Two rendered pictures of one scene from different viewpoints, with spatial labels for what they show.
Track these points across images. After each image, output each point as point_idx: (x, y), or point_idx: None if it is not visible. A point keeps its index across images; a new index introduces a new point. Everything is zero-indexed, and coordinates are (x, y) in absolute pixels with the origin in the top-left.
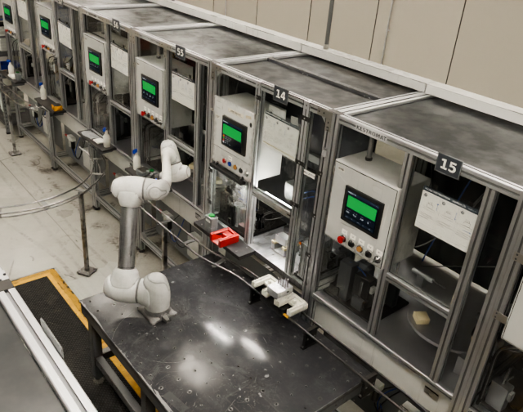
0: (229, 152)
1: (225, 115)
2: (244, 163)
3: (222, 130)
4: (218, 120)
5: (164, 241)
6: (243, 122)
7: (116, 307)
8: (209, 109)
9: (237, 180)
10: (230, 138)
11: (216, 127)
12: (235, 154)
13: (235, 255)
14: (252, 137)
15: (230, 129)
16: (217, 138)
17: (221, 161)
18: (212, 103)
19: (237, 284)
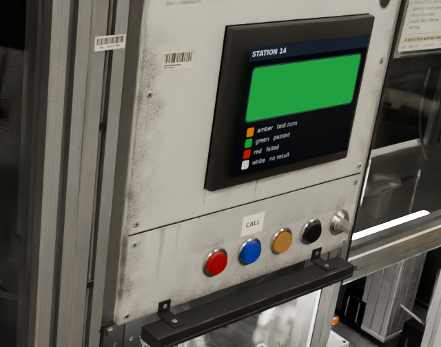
0: (247, 201)
1: (240, 25)
2: (333, 184)
3: (244, 109)
4: (182, 80)
5: None
6: (347, 3)
7: None
8: (87, 51)
9: (332, 272)
10: (291, 122)
11: (160, 129)
12: (287, 184)
13: None
14: (385, 50)
15: (296, 76)
16: (169, 184)
17: (193, 279)
18: (120, 0)
19: None
